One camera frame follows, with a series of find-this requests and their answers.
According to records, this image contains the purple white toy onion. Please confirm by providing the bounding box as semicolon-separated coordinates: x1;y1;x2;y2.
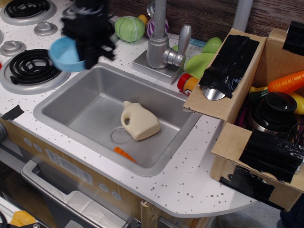
146;19;169;38

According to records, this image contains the black tape strip left edge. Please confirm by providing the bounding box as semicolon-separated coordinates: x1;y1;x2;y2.
2;105;24;120

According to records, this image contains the grey oven door handle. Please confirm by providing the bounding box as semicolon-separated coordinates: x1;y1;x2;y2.
21;160;141;228

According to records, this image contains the silver toy faucet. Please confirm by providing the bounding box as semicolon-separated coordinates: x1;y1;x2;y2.
133;0;191;85

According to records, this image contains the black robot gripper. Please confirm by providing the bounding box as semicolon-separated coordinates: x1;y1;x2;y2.
62;0;115;69

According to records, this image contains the grey stove knob left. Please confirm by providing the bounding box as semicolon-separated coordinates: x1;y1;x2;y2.
0;40;26;57

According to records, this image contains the grey stove knob middle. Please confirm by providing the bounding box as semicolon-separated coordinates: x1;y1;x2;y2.
34;21;58;37

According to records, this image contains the back left black burner coil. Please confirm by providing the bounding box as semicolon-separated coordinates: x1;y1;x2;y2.
4;0;51;18

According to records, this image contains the white vertical pole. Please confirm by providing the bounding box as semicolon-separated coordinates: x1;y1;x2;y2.
232;0;253;32

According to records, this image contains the large green toy pear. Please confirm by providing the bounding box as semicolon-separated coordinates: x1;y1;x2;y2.
185;53;215;79

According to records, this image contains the black burner coil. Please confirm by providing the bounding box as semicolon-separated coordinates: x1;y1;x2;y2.
4;0;51;18
9;49;61;85

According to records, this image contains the orange toy carrot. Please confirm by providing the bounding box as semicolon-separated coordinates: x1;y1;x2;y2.
267;71;304;94

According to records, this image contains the cream toy detergent bottle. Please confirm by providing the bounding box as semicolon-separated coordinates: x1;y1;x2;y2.
121;101;161;141

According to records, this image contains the small green toy fruit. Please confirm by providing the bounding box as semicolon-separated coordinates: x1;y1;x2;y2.
202;37;222;54

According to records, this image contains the back right burner ring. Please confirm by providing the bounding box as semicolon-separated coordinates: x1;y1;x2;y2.
60;16;119;52

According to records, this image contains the yellow toy corn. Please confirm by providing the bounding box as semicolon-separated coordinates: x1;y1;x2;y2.
248;86;304;115

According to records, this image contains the front left black burner coil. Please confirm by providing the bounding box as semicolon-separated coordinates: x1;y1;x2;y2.
9;49;61;85

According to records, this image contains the grey stove knob top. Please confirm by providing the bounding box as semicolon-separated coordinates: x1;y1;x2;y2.
62;4;77;20

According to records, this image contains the light blue plastic bowl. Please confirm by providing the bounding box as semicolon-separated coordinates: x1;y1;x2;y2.
48;36;86;72

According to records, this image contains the red yellow toy bottle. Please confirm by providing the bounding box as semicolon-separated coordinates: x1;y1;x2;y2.
177;73;199;96

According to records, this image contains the cardboard box with black tape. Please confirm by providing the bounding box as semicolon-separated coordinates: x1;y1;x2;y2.
184;28;304;211

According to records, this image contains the green toy cabbage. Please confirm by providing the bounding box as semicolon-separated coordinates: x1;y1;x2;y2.
114;16;145;43

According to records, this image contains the grey plastic sink basin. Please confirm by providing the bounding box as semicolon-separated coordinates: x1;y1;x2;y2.
33;63;199;176

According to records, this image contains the orange toy piece in sink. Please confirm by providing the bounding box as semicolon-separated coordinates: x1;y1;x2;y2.
113;147;136;163

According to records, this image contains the grey stove knob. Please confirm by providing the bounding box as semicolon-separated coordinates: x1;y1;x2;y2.
34;21;58;37
62;4;77;20
0;40;26;57

